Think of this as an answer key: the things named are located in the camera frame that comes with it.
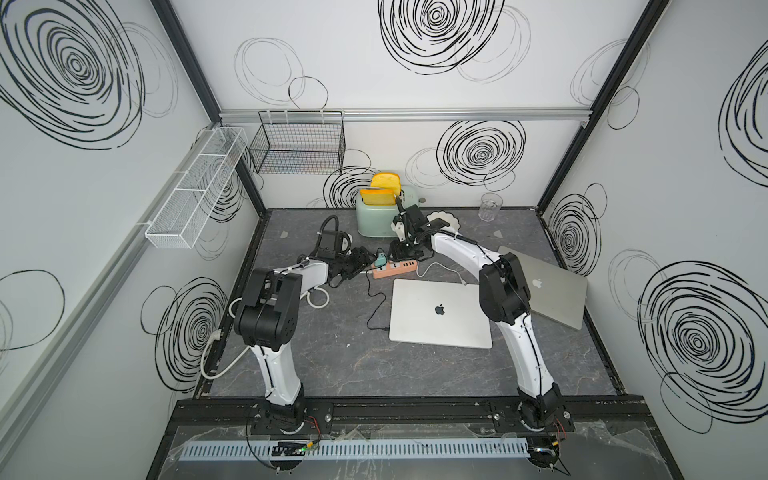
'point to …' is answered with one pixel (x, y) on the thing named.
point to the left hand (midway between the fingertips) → (371, 261)
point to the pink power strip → (392, 268)
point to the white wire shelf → (182, 219)
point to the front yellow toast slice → (378, 196)
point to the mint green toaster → (378, 220)
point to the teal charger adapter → (381, 260)
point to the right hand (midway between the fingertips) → (394, 255)
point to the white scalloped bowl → (454, 224)
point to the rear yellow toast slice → (386, 180)
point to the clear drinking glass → (490, 206)
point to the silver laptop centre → (439, 314)
